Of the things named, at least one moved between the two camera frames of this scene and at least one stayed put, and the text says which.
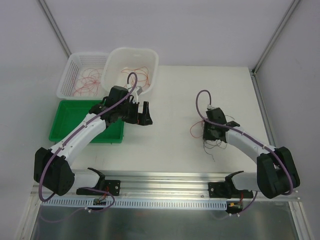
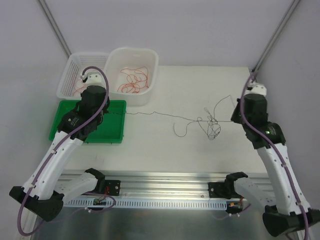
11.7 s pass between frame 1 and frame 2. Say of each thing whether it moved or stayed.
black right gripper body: moved
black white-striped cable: moved
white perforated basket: stayed
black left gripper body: moved
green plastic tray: stayed
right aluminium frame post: stayed
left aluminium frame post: stayed
